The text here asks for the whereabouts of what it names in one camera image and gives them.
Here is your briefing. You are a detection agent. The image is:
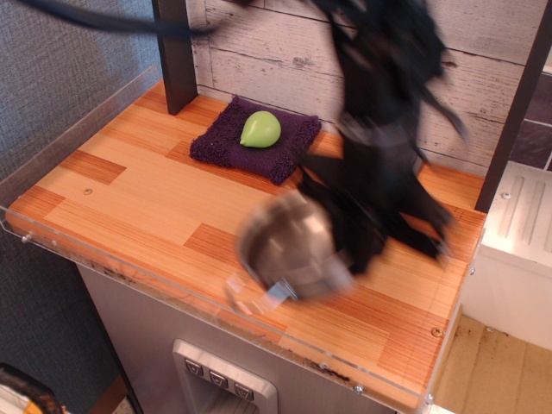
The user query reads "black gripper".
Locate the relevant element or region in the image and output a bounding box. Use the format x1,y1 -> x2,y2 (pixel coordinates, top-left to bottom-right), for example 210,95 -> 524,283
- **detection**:
298,116 -> 452,274

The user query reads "stainless steel pot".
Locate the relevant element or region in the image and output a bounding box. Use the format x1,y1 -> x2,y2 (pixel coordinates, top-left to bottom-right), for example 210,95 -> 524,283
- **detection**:
224,191 -> 354,315

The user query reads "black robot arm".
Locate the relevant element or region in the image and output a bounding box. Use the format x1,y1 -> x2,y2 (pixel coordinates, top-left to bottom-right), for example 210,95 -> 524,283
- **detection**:
298,1 -> 452,274

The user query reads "white toy cabinet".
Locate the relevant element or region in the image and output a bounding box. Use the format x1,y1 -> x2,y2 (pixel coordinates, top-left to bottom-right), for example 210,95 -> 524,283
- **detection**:
461,162 -> 551,349

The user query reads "green toy pear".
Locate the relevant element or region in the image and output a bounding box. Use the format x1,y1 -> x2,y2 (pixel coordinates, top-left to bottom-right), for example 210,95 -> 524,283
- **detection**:
240,110 -> 281,148

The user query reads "purple folded towel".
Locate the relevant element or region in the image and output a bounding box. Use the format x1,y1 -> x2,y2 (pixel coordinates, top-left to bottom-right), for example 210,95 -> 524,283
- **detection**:
190,96 -> 322,185

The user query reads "silver toy fridge dispenser panel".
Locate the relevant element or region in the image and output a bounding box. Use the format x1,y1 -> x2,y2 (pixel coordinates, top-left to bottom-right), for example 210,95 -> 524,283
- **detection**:
172,339 -> 279,413

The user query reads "clear acrylic table guard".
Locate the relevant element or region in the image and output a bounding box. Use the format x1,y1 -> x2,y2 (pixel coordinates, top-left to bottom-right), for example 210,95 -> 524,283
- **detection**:
1,65 -> 484,413

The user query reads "orange black object corner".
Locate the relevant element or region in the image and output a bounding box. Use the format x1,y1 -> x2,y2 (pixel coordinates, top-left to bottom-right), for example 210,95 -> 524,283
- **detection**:
1,363 -> 66,414

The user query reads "dark right shelf post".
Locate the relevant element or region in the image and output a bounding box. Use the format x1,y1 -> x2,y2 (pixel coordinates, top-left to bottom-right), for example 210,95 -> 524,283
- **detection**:
475,1 -> 551,213

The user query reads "dark shelf post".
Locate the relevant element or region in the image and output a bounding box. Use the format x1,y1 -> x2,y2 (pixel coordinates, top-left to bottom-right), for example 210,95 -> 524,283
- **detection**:
475,1 -> 551,213
152,0 -> 198,116

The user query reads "dark left shelf post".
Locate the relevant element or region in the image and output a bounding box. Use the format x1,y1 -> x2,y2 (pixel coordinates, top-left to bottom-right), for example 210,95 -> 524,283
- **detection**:
152,0 -> 198,116

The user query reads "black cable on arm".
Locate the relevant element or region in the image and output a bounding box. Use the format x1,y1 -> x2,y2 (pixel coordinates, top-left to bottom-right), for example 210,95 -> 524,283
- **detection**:
16,0 -> 221,42

